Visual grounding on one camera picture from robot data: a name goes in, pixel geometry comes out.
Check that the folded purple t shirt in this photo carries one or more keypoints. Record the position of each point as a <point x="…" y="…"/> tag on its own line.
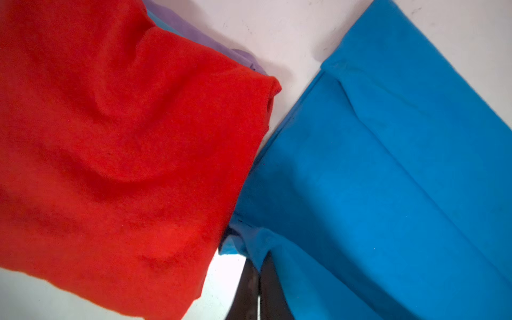
<point x="193" y="34"/>

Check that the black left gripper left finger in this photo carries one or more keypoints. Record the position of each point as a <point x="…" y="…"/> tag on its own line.
<point x="245" y="302"/>

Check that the folded teal t shirt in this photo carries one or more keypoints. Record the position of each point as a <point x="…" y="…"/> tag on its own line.
<point x="165" y="22"/>

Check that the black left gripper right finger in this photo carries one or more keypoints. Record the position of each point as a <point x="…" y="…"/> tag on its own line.
<point x="273" y="304"/>

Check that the blue t shirt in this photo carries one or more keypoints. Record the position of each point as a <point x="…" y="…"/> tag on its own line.
<point x="386" y="191"/>

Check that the folded red t shirt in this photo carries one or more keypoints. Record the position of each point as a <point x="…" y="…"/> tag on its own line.
<point x="124" y="148"/>

